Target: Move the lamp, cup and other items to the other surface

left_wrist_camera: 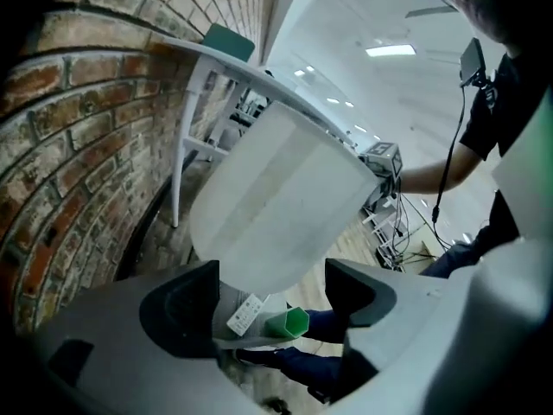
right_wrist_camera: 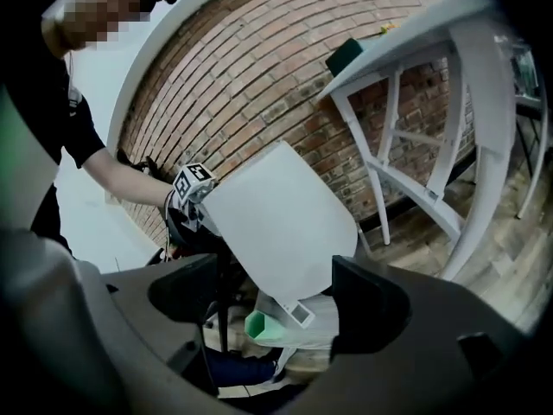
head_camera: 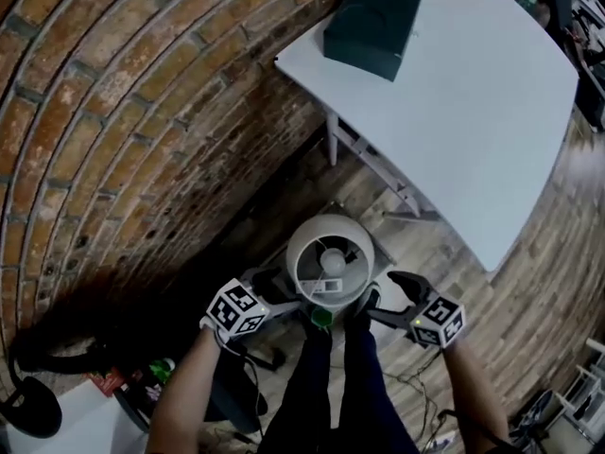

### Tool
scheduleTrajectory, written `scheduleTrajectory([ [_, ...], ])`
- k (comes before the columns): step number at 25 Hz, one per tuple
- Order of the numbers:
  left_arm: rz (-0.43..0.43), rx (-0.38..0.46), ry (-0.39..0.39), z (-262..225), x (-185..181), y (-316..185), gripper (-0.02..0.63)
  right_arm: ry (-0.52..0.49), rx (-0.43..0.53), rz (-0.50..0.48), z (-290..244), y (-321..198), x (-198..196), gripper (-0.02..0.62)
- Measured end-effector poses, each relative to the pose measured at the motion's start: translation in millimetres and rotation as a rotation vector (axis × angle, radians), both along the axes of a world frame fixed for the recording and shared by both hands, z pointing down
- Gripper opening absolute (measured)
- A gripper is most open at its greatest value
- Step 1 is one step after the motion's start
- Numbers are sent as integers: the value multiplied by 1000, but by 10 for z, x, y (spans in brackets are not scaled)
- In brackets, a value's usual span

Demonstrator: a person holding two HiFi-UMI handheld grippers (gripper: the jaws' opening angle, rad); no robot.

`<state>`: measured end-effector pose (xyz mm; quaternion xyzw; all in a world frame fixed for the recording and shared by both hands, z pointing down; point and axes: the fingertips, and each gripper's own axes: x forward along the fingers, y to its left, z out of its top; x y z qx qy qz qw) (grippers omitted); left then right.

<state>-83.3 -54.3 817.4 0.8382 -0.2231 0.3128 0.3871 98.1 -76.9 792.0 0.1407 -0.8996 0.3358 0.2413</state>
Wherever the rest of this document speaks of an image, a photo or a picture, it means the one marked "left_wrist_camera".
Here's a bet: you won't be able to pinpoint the black rectangular box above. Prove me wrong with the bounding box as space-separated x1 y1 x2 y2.
202 22 256 63

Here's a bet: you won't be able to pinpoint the white table lamp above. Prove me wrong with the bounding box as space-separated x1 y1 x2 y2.
189 100 381 297

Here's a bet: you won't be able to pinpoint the white metal rack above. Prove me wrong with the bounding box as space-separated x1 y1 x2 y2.
362 205 407 267

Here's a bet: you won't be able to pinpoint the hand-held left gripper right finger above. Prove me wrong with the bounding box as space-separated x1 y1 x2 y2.
323 257 476 405

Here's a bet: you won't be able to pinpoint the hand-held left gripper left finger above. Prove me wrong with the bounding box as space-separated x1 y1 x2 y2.
25 259 243 415

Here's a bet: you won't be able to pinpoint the thin black body cable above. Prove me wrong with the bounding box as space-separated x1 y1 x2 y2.
431 84 467 250

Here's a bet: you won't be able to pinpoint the person's right forearm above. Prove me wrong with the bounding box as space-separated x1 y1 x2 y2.
399 143 483 196

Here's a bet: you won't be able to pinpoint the person's legs in dark trousers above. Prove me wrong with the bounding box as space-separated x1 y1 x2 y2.
235 227 519 405

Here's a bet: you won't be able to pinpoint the ceiling light panel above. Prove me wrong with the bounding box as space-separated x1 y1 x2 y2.
365 43 416 58

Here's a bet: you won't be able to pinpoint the white square table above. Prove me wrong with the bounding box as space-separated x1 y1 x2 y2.
149 35 359 228

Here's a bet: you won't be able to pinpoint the small black screen device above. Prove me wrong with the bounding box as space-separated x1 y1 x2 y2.
458 36 496 90

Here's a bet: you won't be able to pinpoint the white remote control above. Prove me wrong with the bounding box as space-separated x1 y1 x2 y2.
226 292 264 336

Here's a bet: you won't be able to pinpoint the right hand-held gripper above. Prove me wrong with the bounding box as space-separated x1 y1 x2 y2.
358 142 404 199

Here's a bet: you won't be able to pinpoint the person's head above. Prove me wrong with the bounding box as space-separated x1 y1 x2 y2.
416 0 553 55

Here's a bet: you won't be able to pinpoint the person's torso in black shirt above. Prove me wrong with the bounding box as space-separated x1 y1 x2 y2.
457 49 553 250

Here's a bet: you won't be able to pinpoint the green cup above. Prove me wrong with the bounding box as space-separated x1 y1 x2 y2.
264 305 310 341

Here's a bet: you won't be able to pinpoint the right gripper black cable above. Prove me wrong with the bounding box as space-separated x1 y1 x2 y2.
388 188 416 267

